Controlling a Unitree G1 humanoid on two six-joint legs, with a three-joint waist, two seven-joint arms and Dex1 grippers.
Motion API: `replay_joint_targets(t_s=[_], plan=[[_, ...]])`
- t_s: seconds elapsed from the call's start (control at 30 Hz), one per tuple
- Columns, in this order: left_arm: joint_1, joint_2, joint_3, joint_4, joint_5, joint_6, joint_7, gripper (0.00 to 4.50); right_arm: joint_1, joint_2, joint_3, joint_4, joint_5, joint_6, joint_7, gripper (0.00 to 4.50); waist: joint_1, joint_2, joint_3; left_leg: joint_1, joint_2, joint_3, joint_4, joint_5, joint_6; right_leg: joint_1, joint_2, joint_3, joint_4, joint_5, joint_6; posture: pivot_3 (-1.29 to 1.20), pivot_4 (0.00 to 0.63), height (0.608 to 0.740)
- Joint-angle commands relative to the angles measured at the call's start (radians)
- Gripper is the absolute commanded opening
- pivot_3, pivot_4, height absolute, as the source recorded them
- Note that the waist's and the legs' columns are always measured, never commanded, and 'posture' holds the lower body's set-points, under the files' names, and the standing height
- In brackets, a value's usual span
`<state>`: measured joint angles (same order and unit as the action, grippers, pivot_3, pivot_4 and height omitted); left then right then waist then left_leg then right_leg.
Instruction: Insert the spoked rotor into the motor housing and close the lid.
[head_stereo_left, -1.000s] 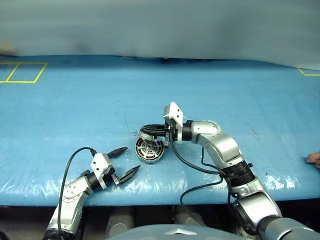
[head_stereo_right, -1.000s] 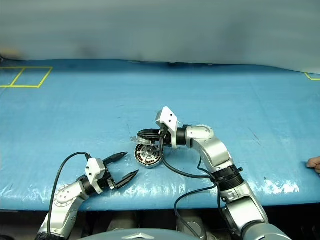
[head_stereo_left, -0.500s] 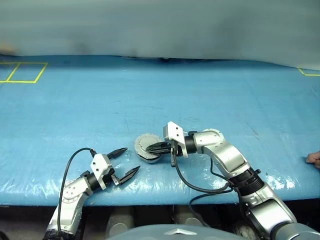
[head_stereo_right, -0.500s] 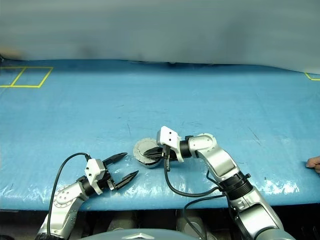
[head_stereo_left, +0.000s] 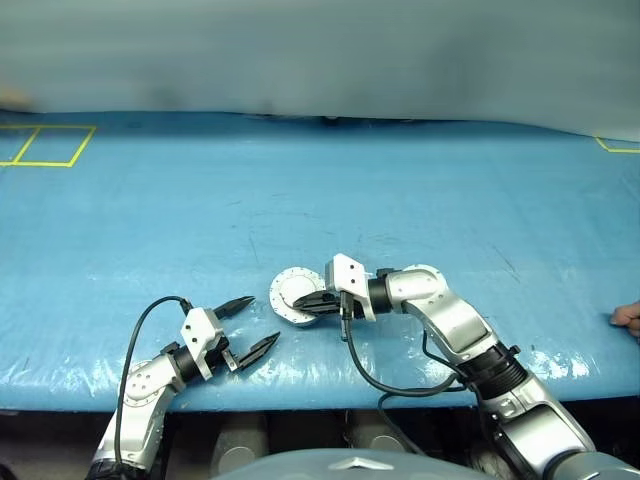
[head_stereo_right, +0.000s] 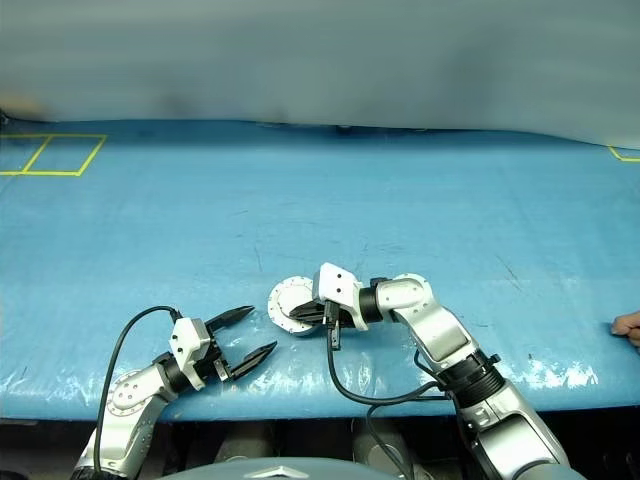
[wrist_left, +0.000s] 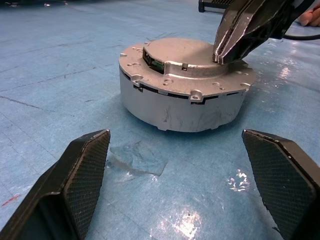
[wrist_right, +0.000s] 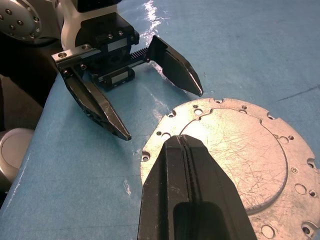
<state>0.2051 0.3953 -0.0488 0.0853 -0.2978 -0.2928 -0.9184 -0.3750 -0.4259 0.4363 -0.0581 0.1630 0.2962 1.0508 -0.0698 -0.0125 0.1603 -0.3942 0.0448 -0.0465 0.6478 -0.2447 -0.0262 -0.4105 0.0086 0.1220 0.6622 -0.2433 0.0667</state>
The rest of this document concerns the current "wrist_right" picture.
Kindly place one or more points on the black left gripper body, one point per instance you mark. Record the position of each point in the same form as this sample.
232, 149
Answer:
110, 32

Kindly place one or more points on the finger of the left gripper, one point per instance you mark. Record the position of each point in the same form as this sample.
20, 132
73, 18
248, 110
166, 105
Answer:
177, 67
97, 105

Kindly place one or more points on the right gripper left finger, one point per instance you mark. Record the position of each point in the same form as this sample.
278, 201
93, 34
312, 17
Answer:
162, 190

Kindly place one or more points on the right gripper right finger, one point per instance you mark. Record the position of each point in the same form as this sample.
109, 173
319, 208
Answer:
217, 185

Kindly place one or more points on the silver motor cover plate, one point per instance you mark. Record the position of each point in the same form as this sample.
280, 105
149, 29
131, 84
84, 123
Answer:
237, 150

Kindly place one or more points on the silver rounded housing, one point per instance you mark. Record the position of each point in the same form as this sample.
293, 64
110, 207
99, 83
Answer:
12, 155

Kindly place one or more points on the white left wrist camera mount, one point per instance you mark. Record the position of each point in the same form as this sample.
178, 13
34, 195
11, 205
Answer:
68, 15

